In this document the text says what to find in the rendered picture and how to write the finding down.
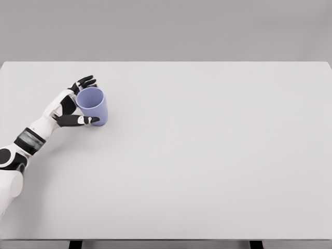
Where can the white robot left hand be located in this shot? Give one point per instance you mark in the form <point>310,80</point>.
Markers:
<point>55,103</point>

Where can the blue plastic cup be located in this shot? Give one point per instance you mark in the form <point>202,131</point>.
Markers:
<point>96,110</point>

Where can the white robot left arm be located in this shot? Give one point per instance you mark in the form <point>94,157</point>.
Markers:
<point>28,140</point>

